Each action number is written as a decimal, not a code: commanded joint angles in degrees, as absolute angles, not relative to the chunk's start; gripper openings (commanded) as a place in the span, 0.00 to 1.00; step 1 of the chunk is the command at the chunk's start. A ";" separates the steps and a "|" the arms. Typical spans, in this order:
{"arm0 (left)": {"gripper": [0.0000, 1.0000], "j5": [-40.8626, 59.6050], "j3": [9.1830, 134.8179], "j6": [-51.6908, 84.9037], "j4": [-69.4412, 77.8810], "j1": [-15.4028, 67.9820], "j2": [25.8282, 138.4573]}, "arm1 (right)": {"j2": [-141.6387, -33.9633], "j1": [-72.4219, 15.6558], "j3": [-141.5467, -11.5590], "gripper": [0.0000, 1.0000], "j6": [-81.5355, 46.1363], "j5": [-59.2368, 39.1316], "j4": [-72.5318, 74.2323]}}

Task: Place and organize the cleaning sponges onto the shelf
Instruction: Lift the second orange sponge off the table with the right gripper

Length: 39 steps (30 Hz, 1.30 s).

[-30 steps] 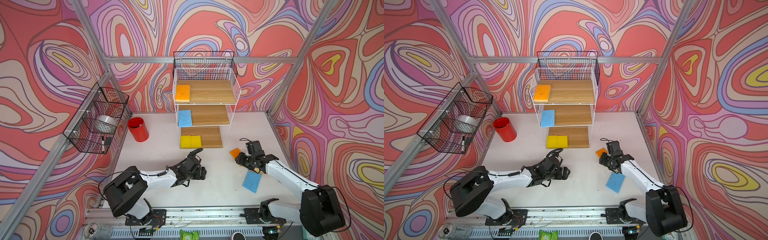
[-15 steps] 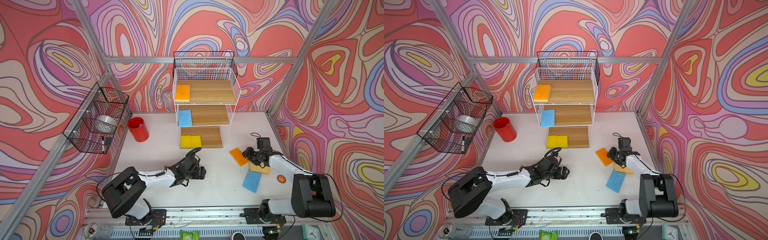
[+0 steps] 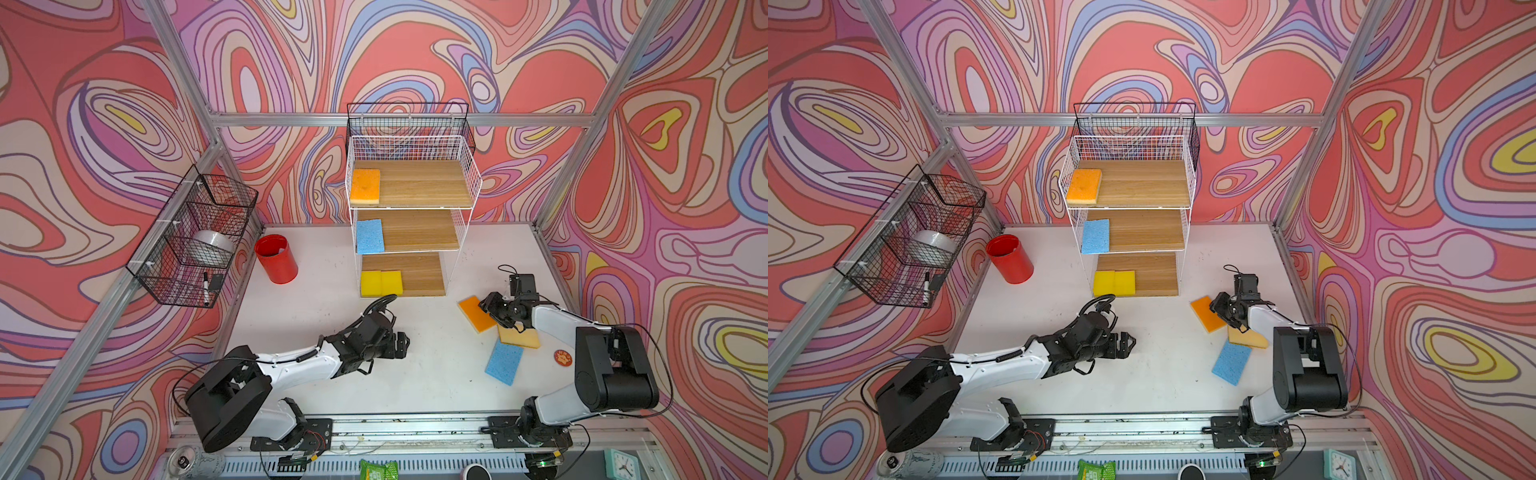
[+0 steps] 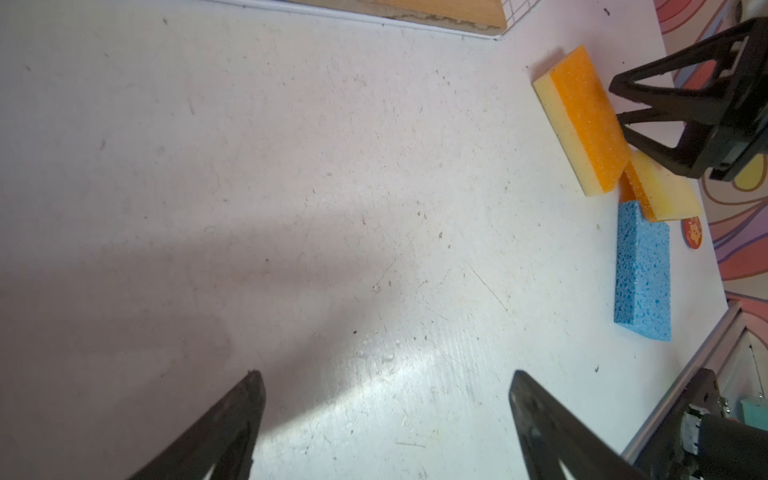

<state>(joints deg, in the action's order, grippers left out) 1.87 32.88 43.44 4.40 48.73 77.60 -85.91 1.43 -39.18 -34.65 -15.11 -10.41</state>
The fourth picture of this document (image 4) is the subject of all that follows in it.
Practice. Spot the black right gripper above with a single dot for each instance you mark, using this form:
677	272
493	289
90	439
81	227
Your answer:
744	120

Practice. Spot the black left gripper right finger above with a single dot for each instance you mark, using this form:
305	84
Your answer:
554	443

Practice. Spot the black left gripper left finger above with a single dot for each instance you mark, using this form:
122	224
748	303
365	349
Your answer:
220	444

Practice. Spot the small orange round sticker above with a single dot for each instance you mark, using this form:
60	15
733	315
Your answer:
692	232

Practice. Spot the blue flat sponge near arm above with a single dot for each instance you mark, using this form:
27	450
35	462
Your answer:
643	283

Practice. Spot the white wire wooden shelf rack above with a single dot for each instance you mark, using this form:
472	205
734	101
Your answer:
479	19

